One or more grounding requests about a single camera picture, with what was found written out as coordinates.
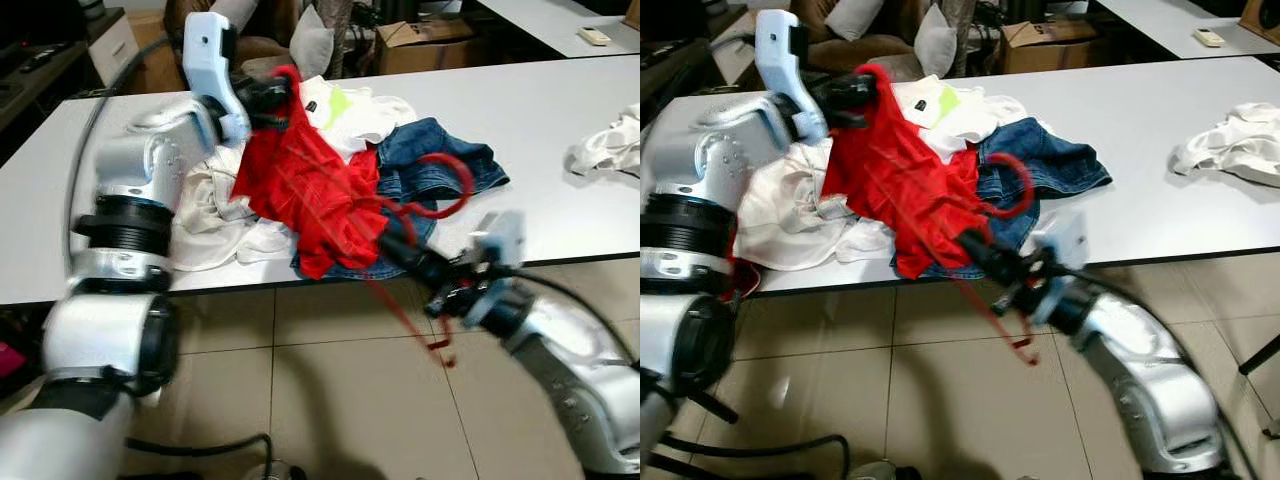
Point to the white shirt with green print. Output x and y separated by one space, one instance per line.
370 120
965 125

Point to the blue jeans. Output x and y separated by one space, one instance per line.
400 145
1060 160

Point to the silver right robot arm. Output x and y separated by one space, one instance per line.
580 370
1150 380

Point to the grey pillow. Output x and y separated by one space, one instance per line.
237 14
935 45
853 18
312 45

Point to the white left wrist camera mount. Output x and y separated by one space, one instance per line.
205 60
780 55

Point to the cream white garment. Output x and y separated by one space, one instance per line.
210 220
790 220

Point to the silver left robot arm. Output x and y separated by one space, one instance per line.
720 160
110 330

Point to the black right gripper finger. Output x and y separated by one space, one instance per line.
988 247
405 266
413 250
982 263

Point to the red hanger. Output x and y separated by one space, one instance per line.
1030 185
468 180

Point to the open cardboard box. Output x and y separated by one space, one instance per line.
430 55
1050 52

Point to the plain red shirt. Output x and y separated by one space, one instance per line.
900 180
310 190

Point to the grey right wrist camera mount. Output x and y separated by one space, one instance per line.
500 238
1068 240

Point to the brown sofa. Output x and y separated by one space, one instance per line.
275 30
896 25

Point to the crumpled white t-shirt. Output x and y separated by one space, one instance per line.
1230 145
605 145

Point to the white remote control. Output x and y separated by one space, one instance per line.
1209 37
594 36

